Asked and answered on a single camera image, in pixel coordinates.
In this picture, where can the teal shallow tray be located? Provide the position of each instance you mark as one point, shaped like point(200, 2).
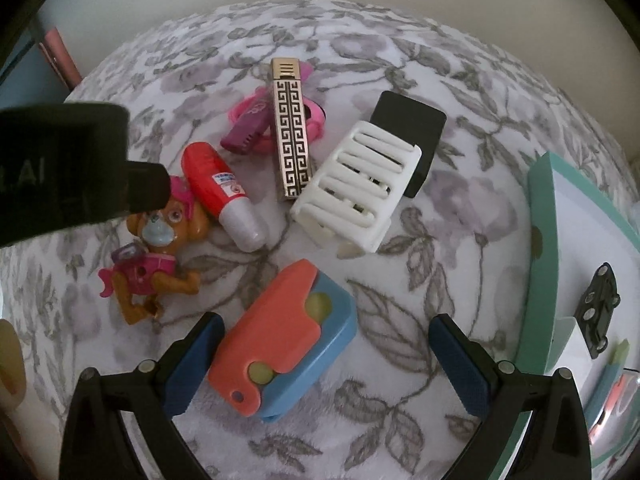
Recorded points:
point(542, 210)

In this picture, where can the brown dog toy figure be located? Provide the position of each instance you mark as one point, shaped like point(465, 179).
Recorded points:
point(160, 230)

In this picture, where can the white ribbed plastic holder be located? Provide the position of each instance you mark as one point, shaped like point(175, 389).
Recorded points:
point(375, 237)

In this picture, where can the white charger plug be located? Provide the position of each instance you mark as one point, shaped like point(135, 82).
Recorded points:
point(567, 345)

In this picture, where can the green toy knife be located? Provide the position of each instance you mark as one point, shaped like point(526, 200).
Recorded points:
point(617, 355)

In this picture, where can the orange and blue toy case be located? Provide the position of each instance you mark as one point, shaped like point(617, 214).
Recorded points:
point(270, 320)

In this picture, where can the magenta plastic toy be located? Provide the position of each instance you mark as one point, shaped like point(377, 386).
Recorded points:
point(242, 135)

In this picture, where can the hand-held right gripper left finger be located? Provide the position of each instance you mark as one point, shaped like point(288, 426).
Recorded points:
point(192, 365)

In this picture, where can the black charger block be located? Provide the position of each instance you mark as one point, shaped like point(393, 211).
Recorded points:
point(410, 120)

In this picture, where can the pink board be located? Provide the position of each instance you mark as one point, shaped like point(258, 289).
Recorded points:
point(60, 57)

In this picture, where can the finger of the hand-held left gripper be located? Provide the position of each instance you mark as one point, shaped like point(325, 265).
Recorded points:
point(147, 186)

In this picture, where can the beige round object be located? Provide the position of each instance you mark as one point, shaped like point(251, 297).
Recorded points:
point(10, 360)

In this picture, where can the gold patterned lighter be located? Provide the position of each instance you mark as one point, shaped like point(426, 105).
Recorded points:
point(292, 135)

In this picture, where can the red and white glue stick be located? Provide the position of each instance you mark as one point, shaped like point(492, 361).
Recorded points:
point(210, 180)

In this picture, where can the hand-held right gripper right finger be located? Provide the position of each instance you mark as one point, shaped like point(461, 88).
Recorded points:
point(462, 367)

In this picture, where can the pink watch band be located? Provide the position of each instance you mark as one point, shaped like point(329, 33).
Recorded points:
point(316, 119)

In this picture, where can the black toy car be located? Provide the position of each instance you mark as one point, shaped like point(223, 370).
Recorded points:
point(597, 300)

